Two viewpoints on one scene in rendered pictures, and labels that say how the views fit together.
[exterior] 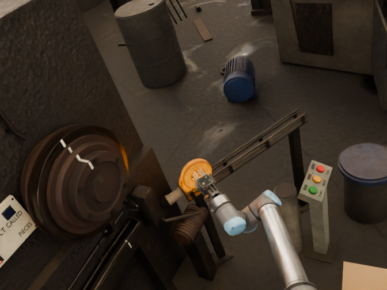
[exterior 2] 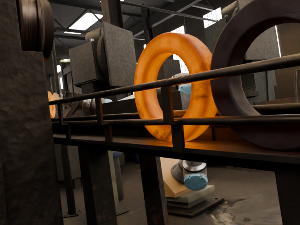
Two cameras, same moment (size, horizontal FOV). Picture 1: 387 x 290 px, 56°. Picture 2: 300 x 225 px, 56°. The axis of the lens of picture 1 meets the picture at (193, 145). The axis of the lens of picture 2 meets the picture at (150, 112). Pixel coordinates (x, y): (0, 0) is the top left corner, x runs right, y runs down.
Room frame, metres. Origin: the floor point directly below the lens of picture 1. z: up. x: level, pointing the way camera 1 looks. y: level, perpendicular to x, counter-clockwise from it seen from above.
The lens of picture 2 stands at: (0.44, 1.54, 0.63)
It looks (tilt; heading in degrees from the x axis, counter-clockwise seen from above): 2 degrees up; 281
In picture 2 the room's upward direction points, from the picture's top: 8 degrees counter-clockwise
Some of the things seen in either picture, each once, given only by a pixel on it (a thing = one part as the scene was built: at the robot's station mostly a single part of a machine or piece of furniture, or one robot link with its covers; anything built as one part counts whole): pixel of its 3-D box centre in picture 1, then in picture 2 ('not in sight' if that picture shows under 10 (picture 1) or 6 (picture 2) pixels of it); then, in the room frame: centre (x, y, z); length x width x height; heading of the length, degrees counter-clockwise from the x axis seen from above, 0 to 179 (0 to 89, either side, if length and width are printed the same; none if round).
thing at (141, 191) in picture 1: (147, 205); not in sight; (1.36, 0.33, 0.68); 0.11 x 0.08 x 0.24; 50
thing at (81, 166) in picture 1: (101, 186); (38, 30); (1.11, 0.40, 1.11); 0.28 x 0.06 x 0.28; 140
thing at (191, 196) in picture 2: not in sight; (184, 192); (0.66, -0.57, 0.10); 0.32 x 0.32 x 0.04; 56
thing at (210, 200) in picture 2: not in sight; (185, 200); (0.66, -0.57, 0.04); 0.40 x 0.40 x 0.08; 56
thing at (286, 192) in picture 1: (289, 220); not in sight; (1.29, -0.38, 0.26); 0.12 x 0.12 x 0.52
